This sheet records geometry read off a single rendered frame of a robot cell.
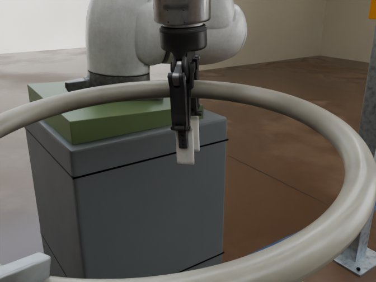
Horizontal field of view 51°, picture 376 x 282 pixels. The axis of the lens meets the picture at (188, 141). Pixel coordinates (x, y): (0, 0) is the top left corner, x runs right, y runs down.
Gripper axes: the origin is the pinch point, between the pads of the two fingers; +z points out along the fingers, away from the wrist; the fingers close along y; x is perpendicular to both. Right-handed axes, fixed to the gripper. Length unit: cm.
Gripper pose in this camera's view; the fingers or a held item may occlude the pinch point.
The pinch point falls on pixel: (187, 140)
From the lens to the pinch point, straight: 71.0
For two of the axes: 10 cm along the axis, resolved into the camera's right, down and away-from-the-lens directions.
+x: 9.8, 0.5, -2.1
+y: -2.1, 4.1, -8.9
